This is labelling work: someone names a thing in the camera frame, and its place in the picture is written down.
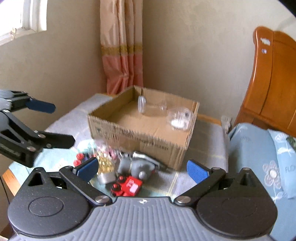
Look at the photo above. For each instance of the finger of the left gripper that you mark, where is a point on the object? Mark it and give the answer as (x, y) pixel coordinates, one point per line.
(56, 140)
(23, 100)

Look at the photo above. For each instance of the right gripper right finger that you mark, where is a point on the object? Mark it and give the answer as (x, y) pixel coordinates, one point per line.
(206, 179)

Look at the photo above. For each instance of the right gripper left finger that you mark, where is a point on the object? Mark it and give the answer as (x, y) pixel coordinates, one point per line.
(77, 179)

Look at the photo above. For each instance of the golden capsule bottle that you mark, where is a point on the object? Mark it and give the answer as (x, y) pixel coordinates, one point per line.
(106, 169)

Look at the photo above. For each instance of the pink keychain charm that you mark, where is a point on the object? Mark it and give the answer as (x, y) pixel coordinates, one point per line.
(114, 155)

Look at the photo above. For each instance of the red toy train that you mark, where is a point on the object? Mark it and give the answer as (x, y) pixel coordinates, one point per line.
(126, 186)

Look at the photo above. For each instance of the clear jar red label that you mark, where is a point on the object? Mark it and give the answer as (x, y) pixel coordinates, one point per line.
(179, 118)

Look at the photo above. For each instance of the grey elephant toy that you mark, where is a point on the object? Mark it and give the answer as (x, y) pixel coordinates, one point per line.
(138, 165)

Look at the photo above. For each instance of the clear jar happy label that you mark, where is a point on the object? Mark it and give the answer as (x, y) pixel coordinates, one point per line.
(148, 109)

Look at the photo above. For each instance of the black toy car red wheels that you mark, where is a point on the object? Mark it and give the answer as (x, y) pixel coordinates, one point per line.
(81, 158)

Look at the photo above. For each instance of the checked blanket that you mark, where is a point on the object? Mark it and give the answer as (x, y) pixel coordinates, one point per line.
(206, 146)

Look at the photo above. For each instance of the open cardboard box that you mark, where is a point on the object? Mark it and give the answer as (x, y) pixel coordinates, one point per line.
(119, 123)

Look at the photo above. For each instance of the blue floral pillow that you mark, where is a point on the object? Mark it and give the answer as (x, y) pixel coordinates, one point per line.
(285, 151)

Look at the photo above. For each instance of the wooden headboard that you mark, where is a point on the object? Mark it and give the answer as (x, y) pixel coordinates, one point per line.
(270, 98)

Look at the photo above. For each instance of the pink orange curtain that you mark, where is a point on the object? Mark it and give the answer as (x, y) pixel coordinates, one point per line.
(121, 44)

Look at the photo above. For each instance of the white wall plug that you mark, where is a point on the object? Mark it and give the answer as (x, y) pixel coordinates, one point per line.
(226, 123)

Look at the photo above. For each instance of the window frame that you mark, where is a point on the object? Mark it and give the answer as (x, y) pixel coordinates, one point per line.
(22, 17)

